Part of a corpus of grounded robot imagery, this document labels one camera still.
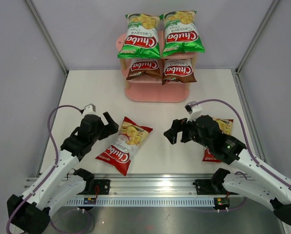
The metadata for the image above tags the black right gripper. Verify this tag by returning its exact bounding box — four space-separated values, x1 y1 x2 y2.
164 113 212 149

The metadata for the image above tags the red Chuba chips bag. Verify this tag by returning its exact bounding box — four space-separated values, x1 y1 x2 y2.
96 117 153 176
202 117 234 163

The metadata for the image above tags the brown Chuba barbeque chips bag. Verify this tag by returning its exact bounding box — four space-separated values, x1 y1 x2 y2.
162 58 197 85

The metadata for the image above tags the green Chuba chips bag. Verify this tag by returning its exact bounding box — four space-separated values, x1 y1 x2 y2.
160 10 205 57
118 13 161 59

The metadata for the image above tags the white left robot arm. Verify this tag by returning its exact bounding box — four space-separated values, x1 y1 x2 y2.
6 112 119 234

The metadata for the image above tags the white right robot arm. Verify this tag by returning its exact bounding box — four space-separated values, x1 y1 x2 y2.
164 116 291 226

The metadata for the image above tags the pink three-tier wooden shelf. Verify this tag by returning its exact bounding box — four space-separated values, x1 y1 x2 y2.
116 31 198 103

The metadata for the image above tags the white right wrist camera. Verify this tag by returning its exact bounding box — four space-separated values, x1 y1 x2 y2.
185 101 203 122

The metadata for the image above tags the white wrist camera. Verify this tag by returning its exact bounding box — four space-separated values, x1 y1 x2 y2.
185 101 203 122
82 103 96 116

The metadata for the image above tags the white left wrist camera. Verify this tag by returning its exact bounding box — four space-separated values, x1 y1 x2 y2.
82 103 96 116

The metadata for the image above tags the aluminium mounting rail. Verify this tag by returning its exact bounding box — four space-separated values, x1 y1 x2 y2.
24 172 249 198

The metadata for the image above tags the white slotted cable duct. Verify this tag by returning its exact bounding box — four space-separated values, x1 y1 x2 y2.
64 196 231 207

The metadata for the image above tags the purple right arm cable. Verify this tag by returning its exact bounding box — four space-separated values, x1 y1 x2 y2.
191 98 291 212

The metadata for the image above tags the right aluminium frame post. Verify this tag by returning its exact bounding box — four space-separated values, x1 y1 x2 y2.
235 0 281 75

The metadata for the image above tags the aluminium frame post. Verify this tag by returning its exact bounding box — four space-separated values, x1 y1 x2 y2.
235 0 281 75
24 0 69 76

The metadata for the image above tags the left aluminium frame post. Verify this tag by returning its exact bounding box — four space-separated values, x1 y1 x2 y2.
24 0 69 76

